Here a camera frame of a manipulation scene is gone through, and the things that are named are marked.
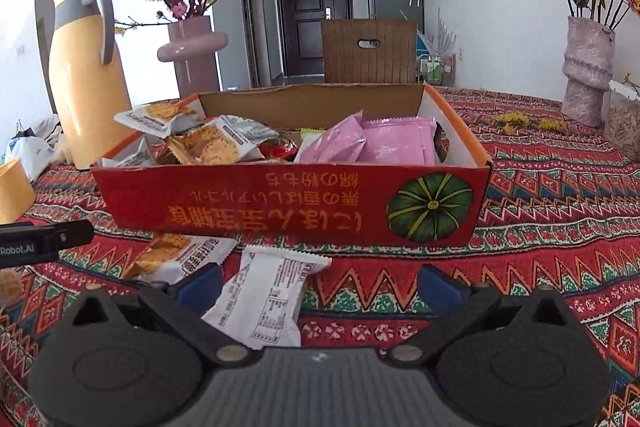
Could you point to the white dried grass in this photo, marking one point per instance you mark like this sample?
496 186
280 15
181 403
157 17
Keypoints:
442 34

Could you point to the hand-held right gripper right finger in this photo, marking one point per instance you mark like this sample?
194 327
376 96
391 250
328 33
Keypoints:
440 289

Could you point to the orange crisp snack packet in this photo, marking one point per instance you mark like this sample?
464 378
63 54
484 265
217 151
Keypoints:
170 252

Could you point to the white plastic bag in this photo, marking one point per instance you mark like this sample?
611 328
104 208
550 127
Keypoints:
27 154

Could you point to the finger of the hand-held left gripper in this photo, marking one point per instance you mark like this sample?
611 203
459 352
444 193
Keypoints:
70 234

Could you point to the storage cart with bottles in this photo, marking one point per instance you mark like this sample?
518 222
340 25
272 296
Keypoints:
437 69

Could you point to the red cardboard box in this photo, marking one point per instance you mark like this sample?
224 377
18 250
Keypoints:
250 202

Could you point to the textured pink vase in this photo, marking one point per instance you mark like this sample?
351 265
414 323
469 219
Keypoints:
587 72

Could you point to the pink snack packet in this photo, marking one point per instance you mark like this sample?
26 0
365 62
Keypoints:
330 142
400 142

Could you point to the dark brown door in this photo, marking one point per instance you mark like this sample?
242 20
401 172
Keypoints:
305 37

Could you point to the wooden chair back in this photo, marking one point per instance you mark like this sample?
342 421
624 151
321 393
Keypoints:
345 62

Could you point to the clear jar white lid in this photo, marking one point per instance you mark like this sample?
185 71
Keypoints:
622 122

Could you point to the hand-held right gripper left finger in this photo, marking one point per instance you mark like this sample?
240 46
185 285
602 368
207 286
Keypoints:
200 289

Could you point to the yellow mug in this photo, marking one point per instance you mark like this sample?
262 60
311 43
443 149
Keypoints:
15 192

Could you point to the pile of mixed snacks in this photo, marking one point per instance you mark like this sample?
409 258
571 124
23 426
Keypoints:
210 147

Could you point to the yellow thermos jug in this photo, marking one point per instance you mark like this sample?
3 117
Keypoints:
85 107

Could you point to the fallen yellow flowers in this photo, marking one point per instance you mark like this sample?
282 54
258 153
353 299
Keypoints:
511 121
551 125

